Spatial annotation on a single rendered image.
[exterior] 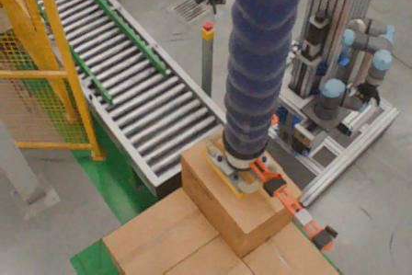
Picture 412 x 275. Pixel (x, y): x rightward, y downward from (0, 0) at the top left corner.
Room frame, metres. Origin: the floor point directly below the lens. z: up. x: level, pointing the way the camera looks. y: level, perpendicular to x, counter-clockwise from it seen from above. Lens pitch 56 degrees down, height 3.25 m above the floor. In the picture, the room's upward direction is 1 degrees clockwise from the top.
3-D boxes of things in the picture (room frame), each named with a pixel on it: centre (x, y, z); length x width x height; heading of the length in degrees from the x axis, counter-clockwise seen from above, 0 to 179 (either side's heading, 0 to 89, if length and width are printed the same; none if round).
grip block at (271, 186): (1.06, -0.34, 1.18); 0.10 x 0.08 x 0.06; 127
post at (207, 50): (2.32, 0.00, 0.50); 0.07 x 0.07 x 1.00; 38
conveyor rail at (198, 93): (2.68, 0.50, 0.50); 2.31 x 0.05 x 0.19; 38
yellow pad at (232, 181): (1.20, -0.12, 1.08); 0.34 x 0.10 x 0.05; 37
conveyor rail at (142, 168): (2.27, 1.02, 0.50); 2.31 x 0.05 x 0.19; 38
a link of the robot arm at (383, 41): (1.40, -0.74, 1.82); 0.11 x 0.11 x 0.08; 70
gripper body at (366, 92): (1.30, -0.72, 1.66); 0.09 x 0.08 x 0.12; 134
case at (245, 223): (1.25, -0.20, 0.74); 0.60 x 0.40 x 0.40; 37
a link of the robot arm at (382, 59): (1.30, -0.72, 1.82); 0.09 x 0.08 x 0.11; 160
